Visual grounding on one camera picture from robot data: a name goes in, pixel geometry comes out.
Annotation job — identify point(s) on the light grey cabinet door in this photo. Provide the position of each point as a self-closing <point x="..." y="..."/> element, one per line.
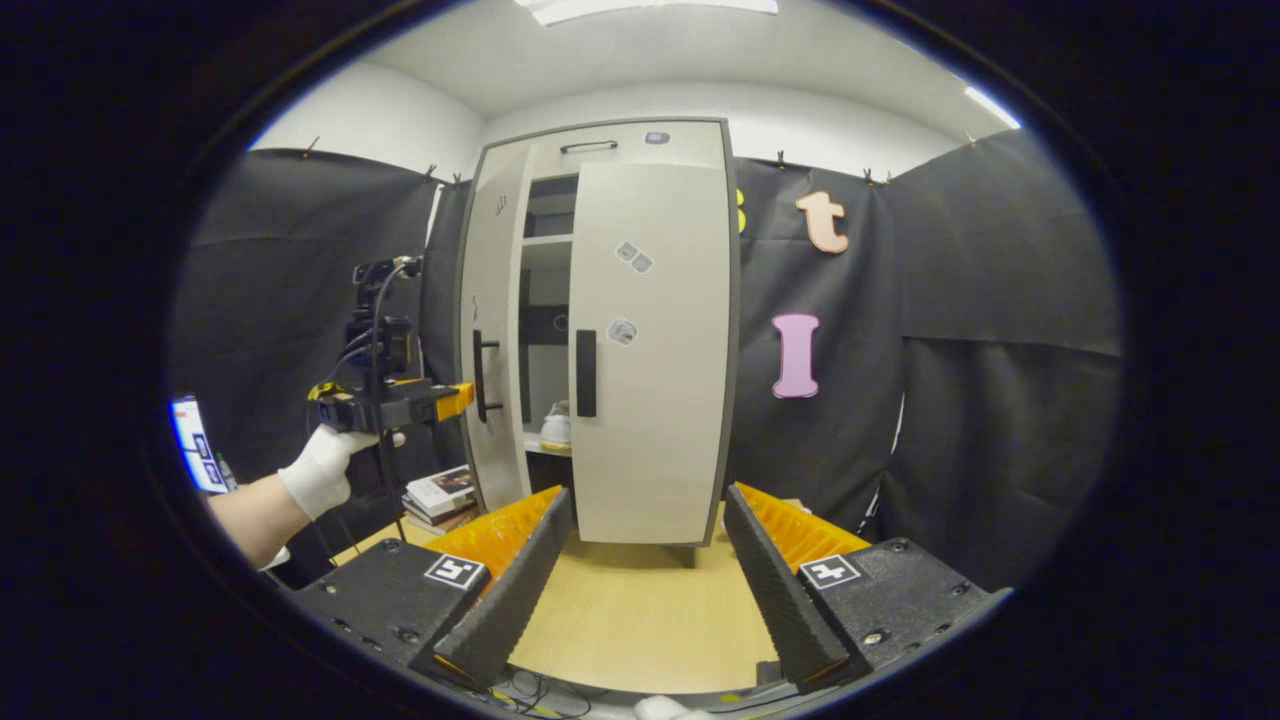
<point x="660" y="400"/>
<point x="495" y="280"/>

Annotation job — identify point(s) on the white canvas shoe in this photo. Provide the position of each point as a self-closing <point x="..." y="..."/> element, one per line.
<point x="556" y="428"/>

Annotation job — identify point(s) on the grey cabinet drawer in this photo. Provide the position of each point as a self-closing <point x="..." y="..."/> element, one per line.
<point x="620" y="150"/>

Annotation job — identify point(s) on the computer monitor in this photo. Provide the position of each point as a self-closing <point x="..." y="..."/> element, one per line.
<point x="200" y="445"/>

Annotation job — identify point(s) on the black backdrop cloth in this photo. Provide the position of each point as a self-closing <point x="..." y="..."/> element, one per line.
<point x="1000" y="250"/>

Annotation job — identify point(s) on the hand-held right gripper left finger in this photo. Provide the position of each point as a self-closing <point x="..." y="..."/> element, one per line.
<point x="510" y="590"/>

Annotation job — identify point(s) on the black book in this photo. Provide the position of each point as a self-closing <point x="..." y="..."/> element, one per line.
<point x="425" y="511"/>

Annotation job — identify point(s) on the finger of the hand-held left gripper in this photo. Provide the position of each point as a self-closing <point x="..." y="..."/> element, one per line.
<point x="440" y="402"/>

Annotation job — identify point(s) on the grey shoe cabinet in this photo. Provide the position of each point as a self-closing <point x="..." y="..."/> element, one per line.
<point x="735" y="300"/>

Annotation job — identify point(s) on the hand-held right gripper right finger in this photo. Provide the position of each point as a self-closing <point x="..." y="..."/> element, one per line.
<point x="780" y="590"/>

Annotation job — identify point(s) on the green pen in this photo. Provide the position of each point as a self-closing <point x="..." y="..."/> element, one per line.
<point x="228" y="472"/>

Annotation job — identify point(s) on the brown book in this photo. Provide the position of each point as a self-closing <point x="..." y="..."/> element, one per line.
<point x="455" y="526"/>

